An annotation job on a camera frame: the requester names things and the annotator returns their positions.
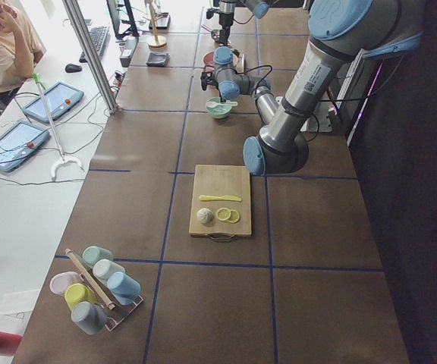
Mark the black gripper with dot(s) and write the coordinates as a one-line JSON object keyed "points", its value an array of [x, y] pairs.
{"points": [[224, 19], [224, 98]]}

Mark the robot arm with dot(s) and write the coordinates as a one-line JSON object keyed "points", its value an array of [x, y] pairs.
{"points": [[257, 8], [339, 30]]}

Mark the mint green bowl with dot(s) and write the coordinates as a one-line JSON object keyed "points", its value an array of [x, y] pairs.
{"points": [[218, 112]]}

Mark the red plate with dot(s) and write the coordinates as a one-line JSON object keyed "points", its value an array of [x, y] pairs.
{"points": [[208, 60]]}

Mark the dark grey square dish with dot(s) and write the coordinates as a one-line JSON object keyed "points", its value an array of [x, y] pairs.
{"points": [[157, 59]]}

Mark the wooden stand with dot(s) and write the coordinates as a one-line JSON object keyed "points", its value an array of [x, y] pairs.
{"points": [[157, 40]]}

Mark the bamboo cutting board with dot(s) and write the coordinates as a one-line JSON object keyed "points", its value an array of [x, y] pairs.
{"points": [[218, 180]]}

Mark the black keyboard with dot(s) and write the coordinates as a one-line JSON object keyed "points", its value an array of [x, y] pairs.
{"points": [[100, 37]]}

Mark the yellow plastic knife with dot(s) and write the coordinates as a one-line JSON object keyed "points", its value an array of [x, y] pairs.
{"points": [[231, 198]]}

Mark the black computer mouse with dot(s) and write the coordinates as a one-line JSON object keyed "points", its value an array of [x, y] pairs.
{"points": [[72, 68]]}

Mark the white steamed bun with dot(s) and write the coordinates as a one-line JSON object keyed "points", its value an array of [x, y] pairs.
{"points": [[204, 215]]}

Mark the far blue teach pendant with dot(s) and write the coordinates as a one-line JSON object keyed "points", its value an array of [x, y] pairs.
{"points": [[60, 97]]}

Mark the blue teach pendant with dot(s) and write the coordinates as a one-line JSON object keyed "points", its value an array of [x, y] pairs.
{"points": [[60, 97], [18, 143]]}

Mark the white reacher grabber stick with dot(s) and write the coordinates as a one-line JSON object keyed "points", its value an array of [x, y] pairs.
{"points": [[63, 159]]}

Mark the near blue teach pendant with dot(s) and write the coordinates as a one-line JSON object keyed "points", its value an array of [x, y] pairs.
{"points": [[18, 143]]}

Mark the person in beige shirt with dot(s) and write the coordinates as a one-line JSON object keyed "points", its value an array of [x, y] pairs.
{"points": [[20, 51]]}

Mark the mint green cup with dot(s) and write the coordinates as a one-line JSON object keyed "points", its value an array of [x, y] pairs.
{"points": [[92, 254]]}

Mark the white cup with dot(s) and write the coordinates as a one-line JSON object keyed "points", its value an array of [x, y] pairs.
{"points": [[105, 268]]}

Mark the light blue cup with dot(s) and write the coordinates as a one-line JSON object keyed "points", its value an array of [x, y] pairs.
{"points": [[123, 287]]}

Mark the yellow cup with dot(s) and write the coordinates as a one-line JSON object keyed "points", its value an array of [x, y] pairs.
{"points": [[78, 293]]}

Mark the pink cup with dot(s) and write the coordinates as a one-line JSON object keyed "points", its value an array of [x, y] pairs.
{"points": [[62, 281]]}

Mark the grey cup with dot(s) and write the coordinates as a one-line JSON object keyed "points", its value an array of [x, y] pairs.
{"points": [[89, 317]]}

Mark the aluminium frame post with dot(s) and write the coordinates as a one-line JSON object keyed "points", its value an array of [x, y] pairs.
{"points": [[77, 22]]}

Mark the white wire cup rack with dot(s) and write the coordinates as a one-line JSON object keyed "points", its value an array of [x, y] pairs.
{"points": [[120, 313]]}

